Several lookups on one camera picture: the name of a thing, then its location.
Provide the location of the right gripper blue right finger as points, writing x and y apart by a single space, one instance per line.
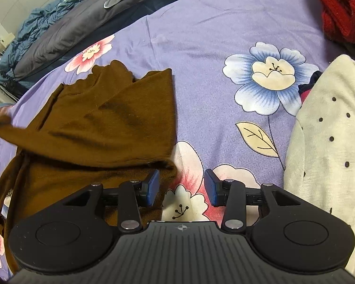
231 196

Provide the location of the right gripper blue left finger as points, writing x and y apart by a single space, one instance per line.
132 196

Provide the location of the brown long-sleeve shirt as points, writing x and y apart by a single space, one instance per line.
108 128

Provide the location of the cream polka dot garment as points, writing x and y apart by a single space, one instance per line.
320 160

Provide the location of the purple floral bed sheet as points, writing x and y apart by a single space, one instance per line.
238 68

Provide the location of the dark grey pillow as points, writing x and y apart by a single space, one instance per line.
86 24

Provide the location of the blue crumpled blanket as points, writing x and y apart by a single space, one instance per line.
27 20

